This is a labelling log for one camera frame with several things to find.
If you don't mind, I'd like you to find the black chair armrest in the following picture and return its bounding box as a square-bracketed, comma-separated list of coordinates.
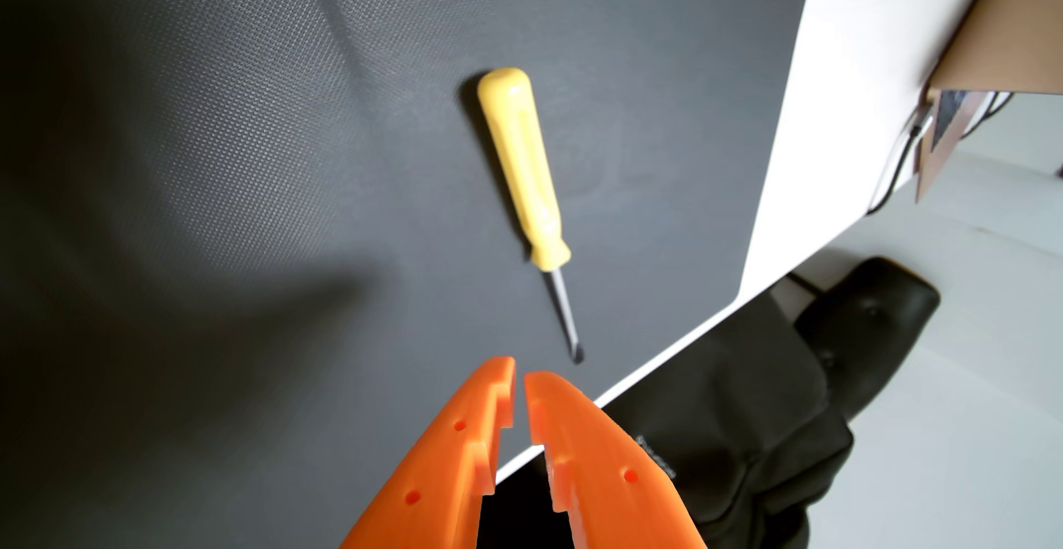
[793, 257, 941, 421]

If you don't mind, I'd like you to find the yellow handled screwdriver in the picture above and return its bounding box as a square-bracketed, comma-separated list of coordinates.
[477, 68, 585, 365]

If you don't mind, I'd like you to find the dark grey textured mat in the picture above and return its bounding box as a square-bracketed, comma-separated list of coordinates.
[0, 0, 813, 549]

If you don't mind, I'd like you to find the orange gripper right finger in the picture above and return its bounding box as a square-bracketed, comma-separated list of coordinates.
[523, 370, 707, 549]

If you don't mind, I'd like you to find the black cable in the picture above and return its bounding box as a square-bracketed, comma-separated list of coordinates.
[866, 92, 1014, 216]

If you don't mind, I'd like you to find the brown cardboard box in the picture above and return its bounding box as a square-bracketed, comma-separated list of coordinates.
[928, 0, 1063, 95]

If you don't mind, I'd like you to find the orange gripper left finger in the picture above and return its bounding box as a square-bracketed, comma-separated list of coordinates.
[339, 355, 518, 549]

